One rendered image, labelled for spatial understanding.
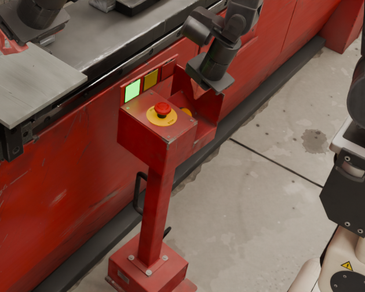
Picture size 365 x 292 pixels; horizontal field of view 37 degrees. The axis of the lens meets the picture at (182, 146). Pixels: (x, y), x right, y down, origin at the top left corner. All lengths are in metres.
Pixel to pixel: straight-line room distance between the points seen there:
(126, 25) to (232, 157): 1.09
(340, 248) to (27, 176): 0.69
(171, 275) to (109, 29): 0.82
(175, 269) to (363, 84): 1.23
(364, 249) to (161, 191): 0.62
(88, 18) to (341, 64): 1.92
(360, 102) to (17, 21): 0.51
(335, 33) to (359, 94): 2.45
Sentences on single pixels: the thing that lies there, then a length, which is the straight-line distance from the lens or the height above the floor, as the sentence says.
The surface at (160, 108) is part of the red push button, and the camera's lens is 1.23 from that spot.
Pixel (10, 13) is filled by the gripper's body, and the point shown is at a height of 1.16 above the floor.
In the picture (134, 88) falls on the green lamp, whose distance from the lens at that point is 1.27.
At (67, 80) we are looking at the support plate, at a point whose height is 1.00.
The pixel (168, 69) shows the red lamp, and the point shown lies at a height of 0.81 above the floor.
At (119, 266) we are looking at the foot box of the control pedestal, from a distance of 1.77.
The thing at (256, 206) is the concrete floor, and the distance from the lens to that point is 2.16.
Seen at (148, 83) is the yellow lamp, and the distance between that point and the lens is 1.30.
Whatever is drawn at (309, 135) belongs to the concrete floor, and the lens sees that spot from 2.53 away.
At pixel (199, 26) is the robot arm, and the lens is 1.16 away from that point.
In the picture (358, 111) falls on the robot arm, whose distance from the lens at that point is 0.67.
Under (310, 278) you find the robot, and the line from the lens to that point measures 1.68.
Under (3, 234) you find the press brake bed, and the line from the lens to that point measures 1.34.
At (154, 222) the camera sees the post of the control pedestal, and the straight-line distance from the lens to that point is 1.57.
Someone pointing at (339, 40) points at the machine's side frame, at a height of 0.08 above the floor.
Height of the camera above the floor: 1.61
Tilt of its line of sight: 44 degrees down
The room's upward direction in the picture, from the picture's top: 11 degrees clockwise
